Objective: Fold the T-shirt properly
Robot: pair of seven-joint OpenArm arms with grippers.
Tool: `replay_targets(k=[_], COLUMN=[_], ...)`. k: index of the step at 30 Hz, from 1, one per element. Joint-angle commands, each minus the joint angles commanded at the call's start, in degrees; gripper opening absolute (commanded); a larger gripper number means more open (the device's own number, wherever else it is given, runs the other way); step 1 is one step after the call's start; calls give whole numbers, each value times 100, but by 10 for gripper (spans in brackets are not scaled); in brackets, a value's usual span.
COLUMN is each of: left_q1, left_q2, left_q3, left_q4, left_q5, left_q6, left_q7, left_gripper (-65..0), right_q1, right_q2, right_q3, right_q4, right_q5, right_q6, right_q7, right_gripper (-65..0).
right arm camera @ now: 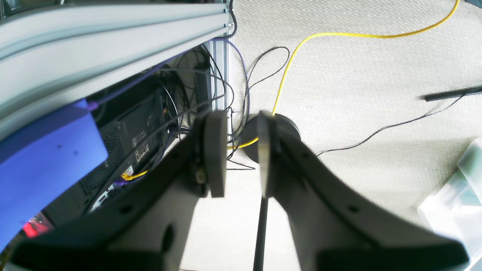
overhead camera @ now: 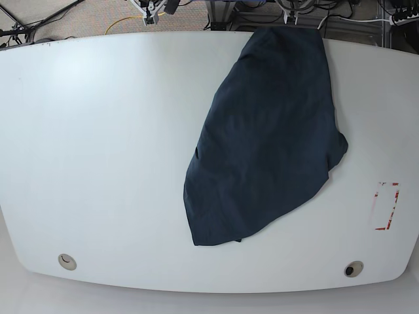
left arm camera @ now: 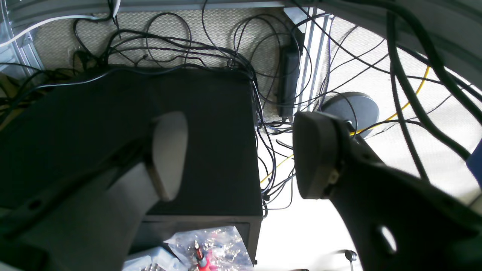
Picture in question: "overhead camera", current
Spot right table cable grommet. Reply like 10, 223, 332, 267
344, 261, 364, 278

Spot table cable grommet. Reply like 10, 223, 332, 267
344, 261, 364, 278
58, 254, 77, 271

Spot black tripod legs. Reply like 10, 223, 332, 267
1, 1, 84, 50

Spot red tape rectangle marking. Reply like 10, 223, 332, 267
370, 182, 400, 231

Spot left table cable grommet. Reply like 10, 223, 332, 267
58, 254, 77, 271

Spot white power strip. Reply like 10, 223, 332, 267
390, 7, 419, 26

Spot yellow cable on floor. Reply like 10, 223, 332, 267
104, 15, 145, 35

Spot aluminium frame stand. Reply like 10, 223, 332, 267
205, 1, 238, 31

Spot dark navy T-shirt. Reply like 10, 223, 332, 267
183, 27, 348, 246

